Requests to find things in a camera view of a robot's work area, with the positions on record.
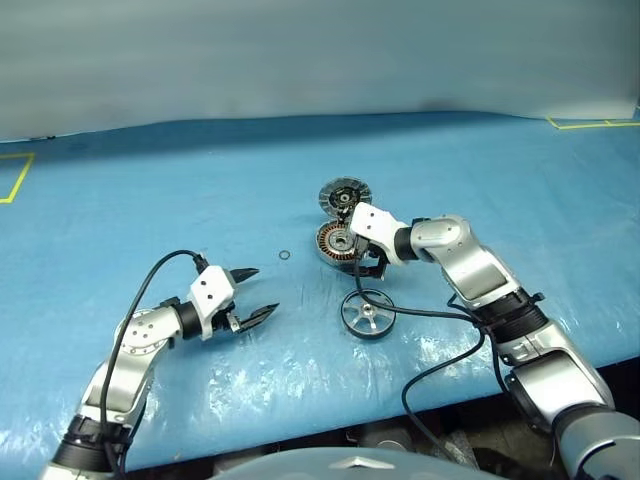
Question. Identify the dark rounded shape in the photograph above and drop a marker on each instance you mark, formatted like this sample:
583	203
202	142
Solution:
385	440

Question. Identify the round finned motor lid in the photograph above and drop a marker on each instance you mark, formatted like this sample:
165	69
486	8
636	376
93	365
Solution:
332	192

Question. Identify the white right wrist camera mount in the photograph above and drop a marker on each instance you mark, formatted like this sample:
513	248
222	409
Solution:
375	225

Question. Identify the round motor housing with coils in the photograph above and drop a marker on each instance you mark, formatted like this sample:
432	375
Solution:
330	245

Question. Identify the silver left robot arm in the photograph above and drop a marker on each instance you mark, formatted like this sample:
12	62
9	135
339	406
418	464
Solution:
135	340

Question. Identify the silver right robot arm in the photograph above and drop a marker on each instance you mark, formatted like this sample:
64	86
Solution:
475	270

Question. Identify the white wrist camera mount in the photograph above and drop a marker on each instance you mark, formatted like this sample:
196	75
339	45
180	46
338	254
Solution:
210	295
375	225

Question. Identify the blue plastic table cover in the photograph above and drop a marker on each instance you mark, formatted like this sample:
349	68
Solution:
150	200

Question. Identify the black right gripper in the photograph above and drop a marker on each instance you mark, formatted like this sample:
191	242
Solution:
372	257

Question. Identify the spoked silver black rotor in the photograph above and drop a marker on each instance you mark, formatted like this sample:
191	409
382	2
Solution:
367	312

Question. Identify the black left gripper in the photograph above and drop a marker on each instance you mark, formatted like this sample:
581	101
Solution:
227	322

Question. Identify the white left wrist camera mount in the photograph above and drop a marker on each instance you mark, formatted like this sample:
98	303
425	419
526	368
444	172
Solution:
210	295

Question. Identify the grey robot torso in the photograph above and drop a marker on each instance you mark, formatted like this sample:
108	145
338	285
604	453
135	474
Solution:
325	465

